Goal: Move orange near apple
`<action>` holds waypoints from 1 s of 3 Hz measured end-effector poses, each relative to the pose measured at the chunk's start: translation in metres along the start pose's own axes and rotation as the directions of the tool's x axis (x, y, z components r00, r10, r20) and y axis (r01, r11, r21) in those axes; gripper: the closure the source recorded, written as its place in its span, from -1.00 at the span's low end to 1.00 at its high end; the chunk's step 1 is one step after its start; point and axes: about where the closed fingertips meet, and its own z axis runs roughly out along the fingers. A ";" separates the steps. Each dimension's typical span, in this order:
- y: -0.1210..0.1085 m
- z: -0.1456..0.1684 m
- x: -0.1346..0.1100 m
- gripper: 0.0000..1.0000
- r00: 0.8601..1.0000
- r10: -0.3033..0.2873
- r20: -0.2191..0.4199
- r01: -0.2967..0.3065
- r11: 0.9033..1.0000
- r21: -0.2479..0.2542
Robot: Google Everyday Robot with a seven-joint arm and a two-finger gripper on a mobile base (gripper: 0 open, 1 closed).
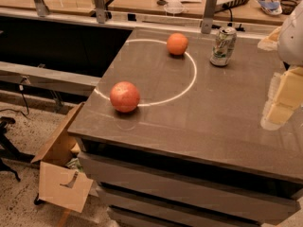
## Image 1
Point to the metal bracket post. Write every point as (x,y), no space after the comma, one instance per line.
(100,11)
(41,8)
(210,6)

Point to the metal bracket post left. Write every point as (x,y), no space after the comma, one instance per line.
(41,8)

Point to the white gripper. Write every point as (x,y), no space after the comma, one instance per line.
(292,38)

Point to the clear plastic cup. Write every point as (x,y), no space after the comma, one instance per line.
(174,7)

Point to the open cardboard box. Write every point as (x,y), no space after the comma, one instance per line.
(59,184)

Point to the green white soda can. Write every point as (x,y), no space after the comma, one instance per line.
(223,47)

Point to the white blue bowl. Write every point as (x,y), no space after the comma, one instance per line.
(271,8)

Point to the metal bracket post right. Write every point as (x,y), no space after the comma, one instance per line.
(210,6)

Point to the black mesh cup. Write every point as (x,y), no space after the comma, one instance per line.
(288,6)

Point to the black chair base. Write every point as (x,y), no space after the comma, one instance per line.
(8,150)

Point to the red apple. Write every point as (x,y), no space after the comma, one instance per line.
(124,97)

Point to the white power strip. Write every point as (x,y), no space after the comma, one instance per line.
(229,4)

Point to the metal bracket post middle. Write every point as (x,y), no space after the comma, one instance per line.
(100,11)

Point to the grey drawer cabinet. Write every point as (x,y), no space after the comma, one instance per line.
(193,152)

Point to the orange fruit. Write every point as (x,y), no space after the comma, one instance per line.
(177,44)

